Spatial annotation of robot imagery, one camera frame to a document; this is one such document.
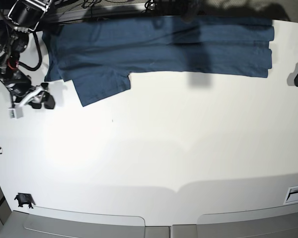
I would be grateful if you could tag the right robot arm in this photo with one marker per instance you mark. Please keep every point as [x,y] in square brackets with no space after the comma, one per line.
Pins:
[21,21]

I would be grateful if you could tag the grey chair left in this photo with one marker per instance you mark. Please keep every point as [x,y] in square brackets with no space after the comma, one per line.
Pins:
[22,225]

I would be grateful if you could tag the grey chair right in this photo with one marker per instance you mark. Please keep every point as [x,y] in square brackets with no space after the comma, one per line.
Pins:
[276,222]

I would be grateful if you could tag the blue T-shirt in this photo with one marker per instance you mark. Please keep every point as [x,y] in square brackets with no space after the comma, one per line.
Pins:
[98,57]

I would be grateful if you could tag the black clamp bracket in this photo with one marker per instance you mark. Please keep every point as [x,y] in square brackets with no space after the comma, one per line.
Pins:
[25,199]

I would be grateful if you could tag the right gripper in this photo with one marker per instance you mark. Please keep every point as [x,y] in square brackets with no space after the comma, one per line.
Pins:
[21,86]

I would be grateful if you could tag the white label plate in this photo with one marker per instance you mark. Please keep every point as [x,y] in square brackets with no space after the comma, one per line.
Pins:
[291,195]

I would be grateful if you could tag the grey chair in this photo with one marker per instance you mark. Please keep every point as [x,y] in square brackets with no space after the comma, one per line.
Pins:
[22,225]
[276,222]

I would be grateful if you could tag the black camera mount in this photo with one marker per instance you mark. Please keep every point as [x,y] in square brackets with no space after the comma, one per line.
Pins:
[190,10]

